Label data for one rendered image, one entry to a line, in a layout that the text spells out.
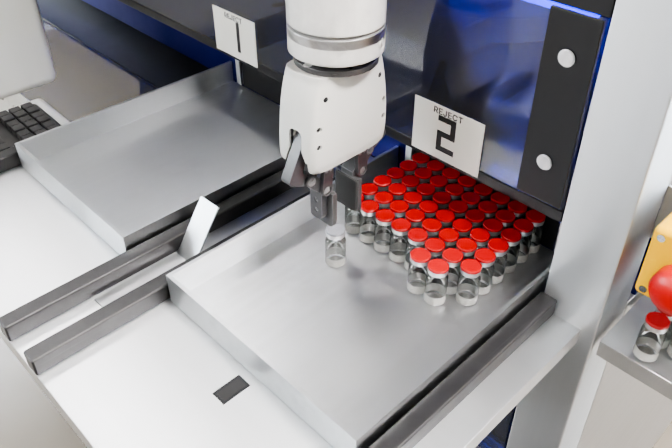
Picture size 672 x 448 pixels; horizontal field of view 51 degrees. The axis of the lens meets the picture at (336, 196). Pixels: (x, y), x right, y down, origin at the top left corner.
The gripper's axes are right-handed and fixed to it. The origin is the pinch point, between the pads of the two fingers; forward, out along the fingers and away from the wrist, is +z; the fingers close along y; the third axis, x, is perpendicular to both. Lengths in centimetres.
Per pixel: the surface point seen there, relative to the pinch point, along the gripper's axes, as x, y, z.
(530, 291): 18.4, -8.3, 6.1
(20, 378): -94, 16, 97
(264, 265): -4.9, 5.9, 8.7
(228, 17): -29.5, -10.0, -7.3
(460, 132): 7.1, -9.9, -6.2
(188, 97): -41.2, -9.7, 8.4
